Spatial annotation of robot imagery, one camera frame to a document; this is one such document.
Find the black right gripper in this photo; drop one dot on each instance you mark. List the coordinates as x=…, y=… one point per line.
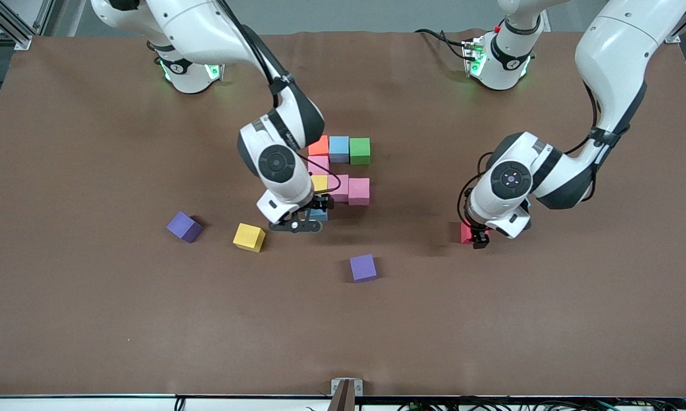
x=320, y=204

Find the blue foam cube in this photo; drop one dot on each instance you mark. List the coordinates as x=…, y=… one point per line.
x=339, y=149
x=319, y=216

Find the red foam cube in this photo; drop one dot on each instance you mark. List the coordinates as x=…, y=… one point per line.
x=465, y=233

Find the pink foam cube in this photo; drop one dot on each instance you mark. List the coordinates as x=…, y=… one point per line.
x=320, y=164
x=340, y=189
x=358, y=191

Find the yellow foam cube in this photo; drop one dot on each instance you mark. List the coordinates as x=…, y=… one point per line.
x=320, y=183
x=249, y=237

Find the orange foam cube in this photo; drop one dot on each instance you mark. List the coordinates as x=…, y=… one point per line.
x=320, y=146

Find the green foam cube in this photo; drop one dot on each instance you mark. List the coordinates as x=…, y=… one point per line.
x=360, y=151

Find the purple foam cube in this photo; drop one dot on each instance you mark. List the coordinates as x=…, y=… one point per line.
x=184, y=226
x=363, y=268

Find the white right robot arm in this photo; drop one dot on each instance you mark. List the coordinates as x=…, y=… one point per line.
x=205, y=28

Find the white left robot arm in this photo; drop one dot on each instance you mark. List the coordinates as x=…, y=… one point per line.
x=611, y=57

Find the brown table mat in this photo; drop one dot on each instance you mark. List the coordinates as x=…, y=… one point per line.
x=148, y=319

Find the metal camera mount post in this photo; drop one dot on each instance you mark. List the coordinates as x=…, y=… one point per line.
x=346, y=394

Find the aluminium frame post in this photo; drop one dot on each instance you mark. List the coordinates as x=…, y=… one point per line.
x=677, y=31
x=11, y=25

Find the white table front rail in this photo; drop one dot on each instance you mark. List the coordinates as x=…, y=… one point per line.
x=91, y=405

